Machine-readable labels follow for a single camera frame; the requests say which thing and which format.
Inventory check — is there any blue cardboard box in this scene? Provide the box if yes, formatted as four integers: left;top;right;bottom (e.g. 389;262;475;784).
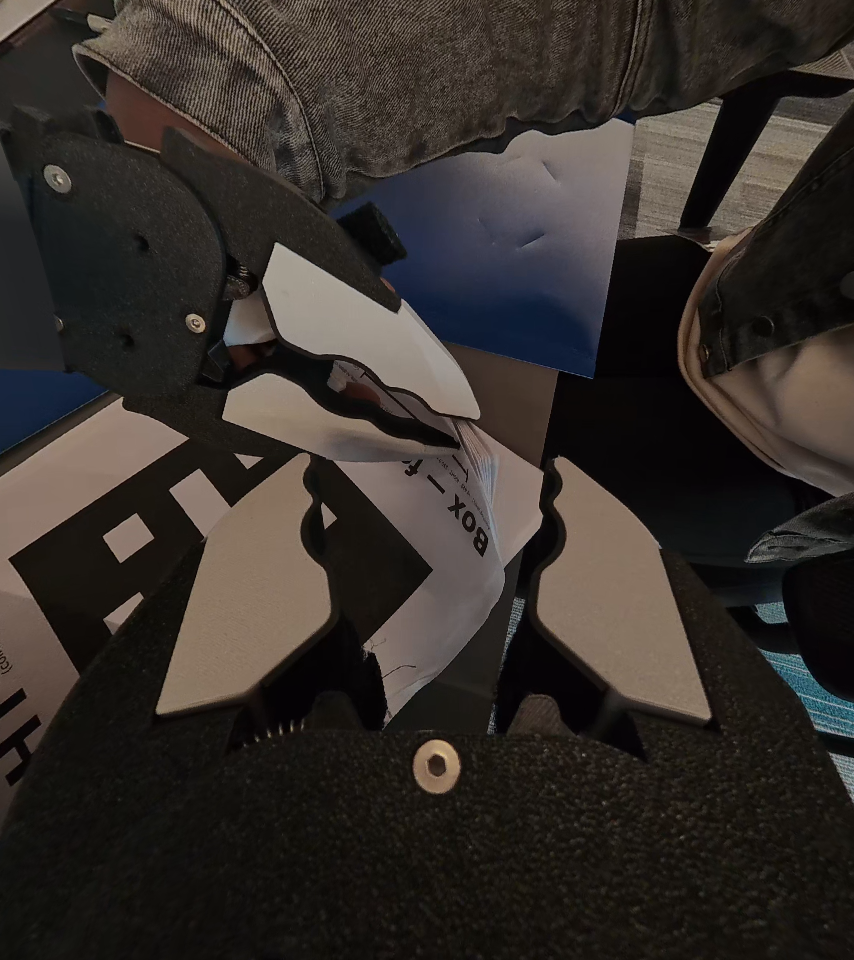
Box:
0;112;638;489

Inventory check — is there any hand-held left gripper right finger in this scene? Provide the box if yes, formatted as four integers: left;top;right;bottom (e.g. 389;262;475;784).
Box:
526;456;714;729

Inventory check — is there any beige shirt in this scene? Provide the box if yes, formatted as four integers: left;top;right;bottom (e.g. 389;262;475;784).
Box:
678;225;854;498

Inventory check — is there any person's right hand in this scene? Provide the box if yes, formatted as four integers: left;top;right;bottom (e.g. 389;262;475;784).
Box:
103;73;176;151

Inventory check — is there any stack of printed white paper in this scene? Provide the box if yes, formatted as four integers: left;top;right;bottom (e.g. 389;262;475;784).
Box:
0;375;544;830

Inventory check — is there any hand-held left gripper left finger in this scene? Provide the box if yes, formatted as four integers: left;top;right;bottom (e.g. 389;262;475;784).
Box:
153;453;344;721

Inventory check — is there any black-legged chair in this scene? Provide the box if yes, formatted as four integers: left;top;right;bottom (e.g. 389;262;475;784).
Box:
678;45;854;232

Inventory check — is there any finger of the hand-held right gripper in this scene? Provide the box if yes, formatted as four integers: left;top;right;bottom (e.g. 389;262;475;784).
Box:
224;241;482;451
221;371;461;466

